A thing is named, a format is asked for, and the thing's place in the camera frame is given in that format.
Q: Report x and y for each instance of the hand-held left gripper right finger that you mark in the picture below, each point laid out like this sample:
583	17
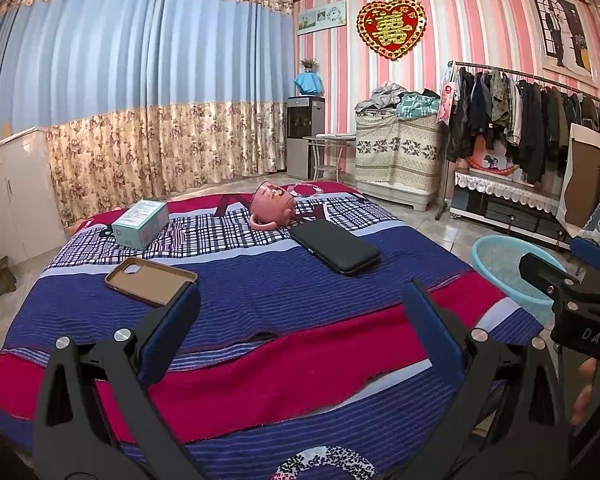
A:
430	330

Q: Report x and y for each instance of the person's right hand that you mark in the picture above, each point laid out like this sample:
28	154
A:
582	395

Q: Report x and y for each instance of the metal clothes rack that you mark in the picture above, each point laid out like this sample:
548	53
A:
444	195

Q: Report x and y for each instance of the patterned cloth covered cabinet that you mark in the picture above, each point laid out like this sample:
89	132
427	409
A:
395	155

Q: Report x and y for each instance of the grey water dispenser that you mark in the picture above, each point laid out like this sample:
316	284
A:
305	135

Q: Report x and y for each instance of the black tablet case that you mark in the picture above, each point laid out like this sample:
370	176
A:
335	247

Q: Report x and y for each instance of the row of hanging clothes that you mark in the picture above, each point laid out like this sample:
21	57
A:
530	125

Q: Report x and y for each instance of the black glass cabinet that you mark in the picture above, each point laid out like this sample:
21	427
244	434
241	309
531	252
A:
510	220

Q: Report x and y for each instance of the small cardboard tray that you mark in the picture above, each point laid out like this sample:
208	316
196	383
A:
150	282

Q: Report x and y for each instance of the small potted plant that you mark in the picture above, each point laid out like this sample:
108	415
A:
309	65

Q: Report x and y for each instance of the red heart wall decoration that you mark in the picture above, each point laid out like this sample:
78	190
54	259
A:
391	30

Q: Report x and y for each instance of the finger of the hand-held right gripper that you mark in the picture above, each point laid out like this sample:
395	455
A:
592	255
550	275

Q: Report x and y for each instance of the red curved ornament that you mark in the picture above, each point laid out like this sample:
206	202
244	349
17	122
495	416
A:
485	162

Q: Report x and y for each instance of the teal plaid cloth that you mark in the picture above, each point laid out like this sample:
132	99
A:
415	107

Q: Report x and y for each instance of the green tissue box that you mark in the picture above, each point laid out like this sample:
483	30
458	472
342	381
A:
140	222

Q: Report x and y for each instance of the white cabinet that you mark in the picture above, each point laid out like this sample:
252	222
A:
10	200

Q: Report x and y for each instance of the blue covered water bottle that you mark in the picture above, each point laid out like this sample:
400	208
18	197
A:
309	84

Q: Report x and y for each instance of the white lace cloth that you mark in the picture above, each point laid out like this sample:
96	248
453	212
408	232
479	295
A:
505	187

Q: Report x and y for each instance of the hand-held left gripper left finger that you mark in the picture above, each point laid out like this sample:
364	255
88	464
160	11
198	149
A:
172	330

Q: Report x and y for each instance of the light blue plastic basket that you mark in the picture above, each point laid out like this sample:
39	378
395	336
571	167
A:
500	265

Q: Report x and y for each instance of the grey clothes pile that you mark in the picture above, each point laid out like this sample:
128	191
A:
385	97

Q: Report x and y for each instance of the pink hanging bag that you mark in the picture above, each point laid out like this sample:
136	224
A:
447	97

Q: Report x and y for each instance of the beige board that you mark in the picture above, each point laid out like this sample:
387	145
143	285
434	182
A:
580	170

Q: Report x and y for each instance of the blue floral curtain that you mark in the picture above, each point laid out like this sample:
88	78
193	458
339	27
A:
130	85

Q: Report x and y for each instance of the landscape wall picture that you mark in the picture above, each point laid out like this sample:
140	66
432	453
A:
322	17

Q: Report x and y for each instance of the wedding wall poster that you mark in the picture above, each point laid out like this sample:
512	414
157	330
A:
560	30

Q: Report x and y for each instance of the small stool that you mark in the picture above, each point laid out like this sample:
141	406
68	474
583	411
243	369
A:
330	137

